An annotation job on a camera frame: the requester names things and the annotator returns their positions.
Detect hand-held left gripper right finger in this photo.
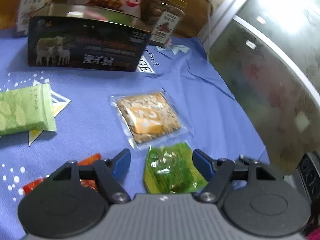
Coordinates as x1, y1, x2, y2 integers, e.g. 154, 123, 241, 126
192, 149, 284, 204

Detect light green leaf packet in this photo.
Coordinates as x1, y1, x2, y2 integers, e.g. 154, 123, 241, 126
0, 83, 57, 137

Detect black patterned object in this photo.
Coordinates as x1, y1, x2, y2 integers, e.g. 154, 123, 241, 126
282, 152, 320, 205

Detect green yellow snack packet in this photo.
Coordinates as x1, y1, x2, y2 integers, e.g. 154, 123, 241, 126
143, 141, 209, 194

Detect white framed glass panel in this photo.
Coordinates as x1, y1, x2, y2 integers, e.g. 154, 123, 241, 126
200, 0, 320, 178

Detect clear nut jar gold lid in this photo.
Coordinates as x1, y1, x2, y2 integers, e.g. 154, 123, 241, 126
16, 0, 57, 38
140, 0, 188, 48

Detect blue printed cloth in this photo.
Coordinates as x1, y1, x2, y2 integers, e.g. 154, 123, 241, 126
0, 29, 273, 240

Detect black box with sheep print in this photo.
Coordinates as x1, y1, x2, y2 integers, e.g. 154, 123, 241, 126
27, 4, 153, 73

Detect clear seed brittle packet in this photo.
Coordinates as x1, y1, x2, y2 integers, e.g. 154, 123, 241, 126
110, 88, 190, 151

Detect wooden board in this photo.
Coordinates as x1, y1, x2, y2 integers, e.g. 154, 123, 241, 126
0, 0, 213, 39

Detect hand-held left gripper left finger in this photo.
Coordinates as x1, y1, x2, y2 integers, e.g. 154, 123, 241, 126
47, 148, 132, 204

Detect red spicy snack packet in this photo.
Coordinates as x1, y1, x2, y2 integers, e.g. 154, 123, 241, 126
22, 153, 102, 195

